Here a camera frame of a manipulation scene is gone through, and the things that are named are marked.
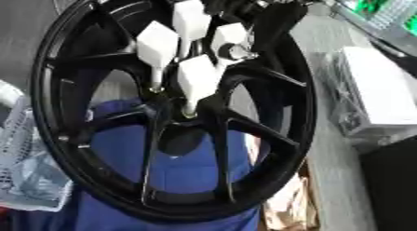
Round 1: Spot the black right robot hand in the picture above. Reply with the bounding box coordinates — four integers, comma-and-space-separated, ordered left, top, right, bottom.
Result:
205, 0, 330, 61

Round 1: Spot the white pin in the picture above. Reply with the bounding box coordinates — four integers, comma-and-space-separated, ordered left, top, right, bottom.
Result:
176, 53, 225, 119
208, 21, 253, 65
170, 0, 214, 60
133, 20, 182, 93

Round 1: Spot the black spoked wheel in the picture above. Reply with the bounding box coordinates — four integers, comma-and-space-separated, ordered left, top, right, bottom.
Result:
29, 0, 319, 225

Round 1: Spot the blue fabric seat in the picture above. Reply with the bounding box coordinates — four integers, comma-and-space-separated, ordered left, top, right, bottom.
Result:
68, 98, 264, 231

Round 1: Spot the tan cardboard box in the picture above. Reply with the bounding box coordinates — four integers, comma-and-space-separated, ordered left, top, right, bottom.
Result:
259, 161, 323, 231

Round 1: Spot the pale mesh plastic bag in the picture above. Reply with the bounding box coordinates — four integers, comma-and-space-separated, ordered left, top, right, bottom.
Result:
0, 79, 77, 212

